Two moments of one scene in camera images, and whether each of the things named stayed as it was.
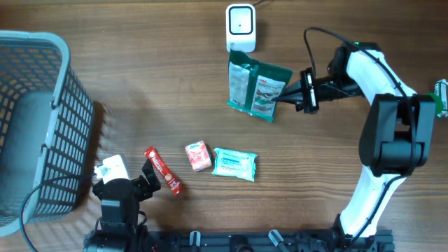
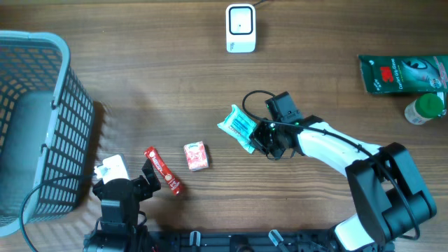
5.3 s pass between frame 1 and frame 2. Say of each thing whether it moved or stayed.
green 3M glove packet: moved
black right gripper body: moved
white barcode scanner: stayed
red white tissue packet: stayed
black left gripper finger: stayed
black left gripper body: stayed
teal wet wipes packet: moved
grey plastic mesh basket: stayed
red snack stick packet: stayed
